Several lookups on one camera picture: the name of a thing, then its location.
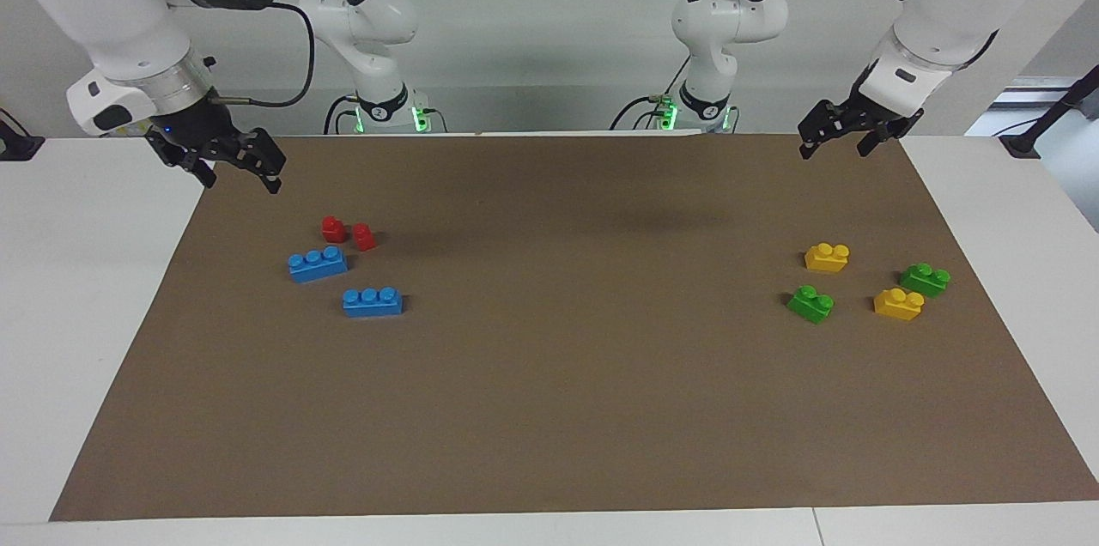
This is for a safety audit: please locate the brown table mat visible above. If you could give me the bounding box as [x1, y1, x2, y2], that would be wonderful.
[49, 132, 1099, 523]

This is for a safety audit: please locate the black base cable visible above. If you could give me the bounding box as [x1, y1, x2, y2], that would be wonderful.
[324, 95, 361, 135]
[610, 57, 688, 132]

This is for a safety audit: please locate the black table clamp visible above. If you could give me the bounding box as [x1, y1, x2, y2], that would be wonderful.
[0, 108, 44, 162]

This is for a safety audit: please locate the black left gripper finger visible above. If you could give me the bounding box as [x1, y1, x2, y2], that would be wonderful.
[798, 100, 842, 161]
[859, 124, 898, 157]

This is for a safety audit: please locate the yellow two-stud block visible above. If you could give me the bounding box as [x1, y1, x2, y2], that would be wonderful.
[805, 243, 851, 274]
[873, 288, 926, 323]

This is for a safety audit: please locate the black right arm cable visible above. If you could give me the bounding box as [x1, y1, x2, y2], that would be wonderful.
[210, 0, 316, 109]

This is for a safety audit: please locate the blue three-stud block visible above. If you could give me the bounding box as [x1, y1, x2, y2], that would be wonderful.
[342, 287, 404, 319]
[288, 246, 349, 284]

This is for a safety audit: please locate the green two-stud block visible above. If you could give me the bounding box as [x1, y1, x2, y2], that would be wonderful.
[787, 285, 835, 325]
[899, 263, 951, 299]

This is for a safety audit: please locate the black stand pole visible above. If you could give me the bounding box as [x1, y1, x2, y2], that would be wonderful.
[1000, 65, 1099, 159]

